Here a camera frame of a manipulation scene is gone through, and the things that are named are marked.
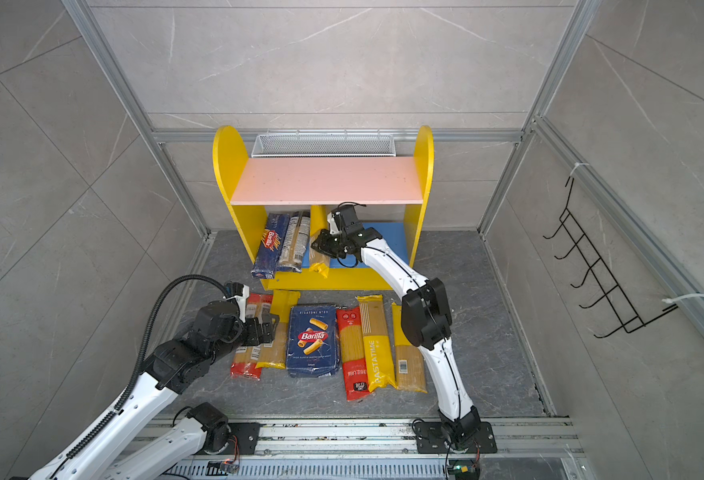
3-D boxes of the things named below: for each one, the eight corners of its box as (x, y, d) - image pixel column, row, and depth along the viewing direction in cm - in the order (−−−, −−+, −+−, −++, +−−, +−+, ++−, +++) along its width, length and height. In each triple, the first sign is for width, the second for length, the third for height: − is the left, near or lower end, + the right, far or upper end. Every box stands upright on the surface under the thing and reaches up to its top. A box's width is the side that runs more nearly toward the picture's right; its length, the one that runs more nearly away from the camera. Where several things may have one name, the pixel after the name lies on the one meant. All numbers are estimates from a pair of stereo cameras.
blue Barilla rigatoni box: (284, 378, 84) (280, 370, 80) (294, 314, 98) (291, 304, 93) (338, 378, 85) (337, 371, 80) (341, 314, 98) (340, 304, 93)
